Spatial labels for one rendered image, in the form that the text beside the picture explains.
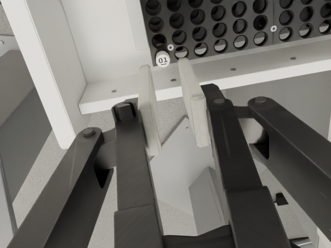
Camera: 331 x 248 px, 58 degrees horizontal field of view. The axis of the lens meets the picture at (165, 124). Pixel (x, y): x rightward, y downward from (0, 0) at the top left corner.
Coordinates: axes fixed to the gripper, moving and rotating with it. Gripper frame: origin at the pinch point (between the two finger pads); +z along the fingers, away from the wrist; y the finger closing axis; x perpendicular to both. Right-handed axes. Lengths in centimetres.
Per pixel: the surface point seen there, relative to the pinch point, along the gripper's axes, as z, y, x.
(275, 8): 9.6, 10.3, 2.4
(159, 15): 9.6, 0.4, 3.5
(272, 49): 16.1, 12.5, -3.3
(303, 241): 97, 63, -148
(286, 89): 36.0, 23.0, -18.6
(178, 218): 100, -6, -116
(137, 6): 14.8, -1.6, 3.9
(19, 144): 47, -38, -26
